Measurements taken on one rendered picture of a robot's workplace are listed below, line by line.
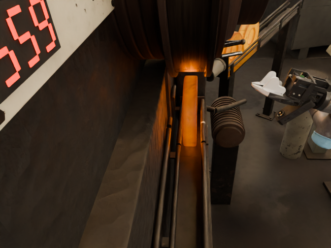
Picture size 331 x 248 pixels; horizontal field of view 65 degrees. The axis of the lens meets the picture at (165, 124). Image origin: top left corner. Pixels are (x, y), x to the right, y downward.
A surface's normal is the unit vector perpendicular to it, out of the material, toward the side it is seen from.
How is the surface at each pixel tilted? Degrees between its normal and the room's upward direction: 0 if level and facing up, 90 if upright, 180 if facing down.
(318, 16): 90
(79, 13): 90
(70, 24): 90
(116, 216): 0
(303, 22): 90
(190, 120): 69
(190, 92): 27
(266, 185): 0
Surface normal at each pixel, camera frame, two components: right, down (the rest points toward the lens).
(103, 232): -0.06, -0.79
